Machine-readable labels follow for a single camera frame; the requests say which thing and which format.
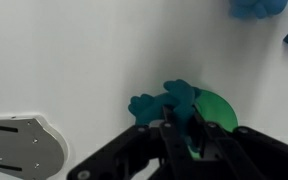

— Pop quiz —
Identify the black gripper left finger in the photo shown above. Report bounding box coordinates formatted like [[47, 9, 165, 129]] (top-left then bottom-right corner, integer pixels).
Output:
[[66, 105, 193, 180]]

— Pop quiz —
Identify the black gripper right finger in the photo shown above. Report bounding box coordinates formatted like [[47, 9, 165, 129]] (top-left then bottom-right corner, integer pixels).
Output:
[[191, 111, 288, 180]]

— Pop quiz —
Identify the teal animal toy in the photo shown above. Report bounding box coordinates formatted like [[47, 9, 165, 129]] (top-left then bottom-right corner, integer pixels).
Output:
[[127, 78, 203, 152]]

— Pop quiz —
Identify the light blue animal toy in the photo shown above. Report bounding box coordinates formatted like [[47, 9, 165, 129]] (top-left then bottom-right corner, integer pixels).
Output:
[[228, 0, 288, 21]]

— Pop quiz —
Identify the green round plate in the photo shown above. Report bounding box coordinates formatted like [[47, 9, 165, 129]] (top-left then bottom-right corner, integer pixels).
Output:
[[189, 88, 239, 160]]

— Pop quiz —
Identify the silver metal mounting plate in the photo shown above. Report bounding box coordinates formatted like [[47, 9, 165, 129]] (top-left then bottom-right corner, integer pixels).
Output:
[[0, 115, 68, 180]]

